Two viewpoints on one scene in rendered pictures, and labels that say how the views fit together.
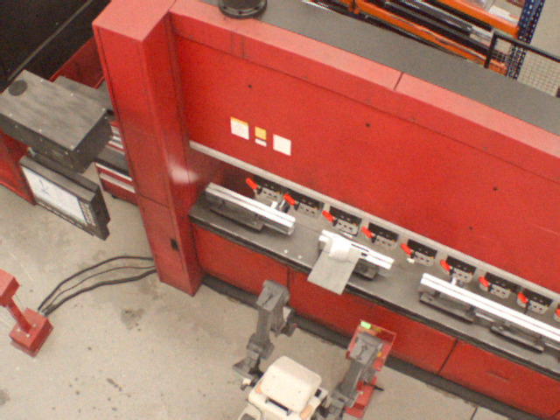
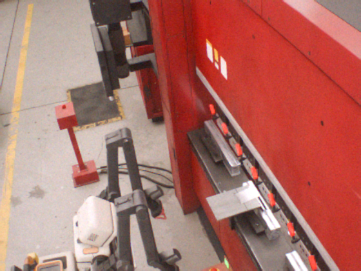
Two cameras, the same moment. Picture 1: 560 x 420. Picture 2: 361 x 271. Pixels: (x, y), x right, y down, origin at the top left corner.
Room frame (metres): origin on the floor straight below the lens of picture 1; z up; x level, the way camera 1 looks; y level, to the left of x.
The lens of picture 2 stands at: (0.49, -1.45, 2.94)
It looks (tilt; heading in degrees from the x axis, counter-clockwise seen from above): 40 degrees down; 50
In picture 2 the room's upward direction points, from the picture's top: 6 degrees counter-clockwise
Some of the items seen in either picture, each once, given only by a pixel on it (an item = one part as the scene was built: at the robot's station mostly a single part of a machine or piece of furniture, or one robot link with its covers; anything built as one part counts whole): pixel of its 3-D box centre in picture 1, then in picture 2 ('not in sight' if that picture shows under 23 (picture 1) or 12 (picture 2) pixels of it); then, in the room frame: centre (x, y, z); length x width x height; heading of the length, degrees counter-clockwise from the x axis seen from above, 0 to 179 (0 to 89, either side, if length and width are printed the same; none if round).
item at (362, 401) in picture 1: (354, 392); not in sight; (1.42, -0.46, 0.06); 0.25 x 0.20 x 0.12; 156
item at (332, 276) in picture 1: (334, 266); (233, 202); (1.78, -0.28, 1.00); 0.26 x 0.18 x 0.01; 154
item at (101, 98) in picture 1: (78, 109); (139, 11); (2.23, 0.94, 1.67); 0.40 x 0.24 x 0.07; 64
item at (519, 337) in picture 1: (517, 337); not in sight; (1.42, -1.22, 0.89); 0.30 x 0.05 x 0.03; 64
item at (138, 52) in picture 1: (192, 130); (220, 80); (2.49, 0.46, 1.15); 0.85 x 0.25 x 2.30; 154
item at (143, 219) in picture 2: (363, 358); (146, 232); (1.13, -0.36, 1.40); 0.11 x 0.06 x 0.43; 59
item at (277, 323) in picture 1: (276, 309); (132, 166); (1.36, 0.01, 1.40); 0.11 x 0.06 x 0.43; 59
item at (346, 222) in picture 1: (346, 213); (255, 159); (1.92, -0.32, 1.26); 0.15 x 0.09 x 0.17; 64
